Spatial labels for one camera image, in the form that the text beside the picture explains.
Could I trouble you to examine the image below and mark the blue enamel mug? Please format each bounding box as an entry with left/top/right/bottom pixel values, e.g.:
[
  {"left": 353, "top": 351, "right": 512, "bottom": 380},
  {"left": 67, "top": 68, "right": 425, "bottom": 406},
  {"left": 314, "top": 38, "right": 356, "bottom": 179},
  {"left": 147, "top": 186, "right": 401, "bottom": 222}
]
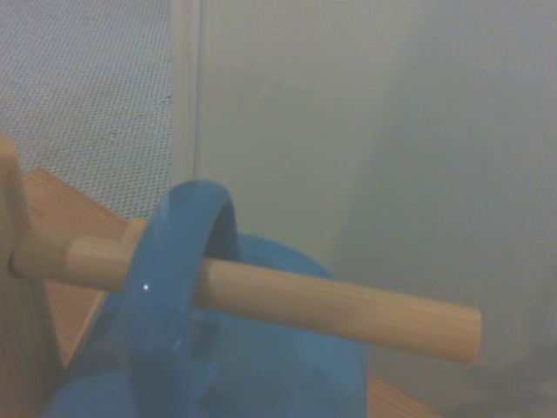
[{"left": 41, "top": 179, "right": 369, "bottom": 418}]

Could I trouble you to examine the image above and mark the wooden mug tree black base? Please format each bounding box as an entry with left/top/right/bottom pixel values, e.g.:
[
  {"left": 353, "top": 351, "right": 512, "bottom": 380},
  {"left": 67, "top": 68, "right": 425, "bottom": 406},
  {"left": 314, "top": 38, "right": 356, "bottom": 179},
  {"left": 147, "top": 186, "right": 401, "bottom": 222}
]
[{"left": 0, "top": 129, "right": 483, "bottom": 418}]

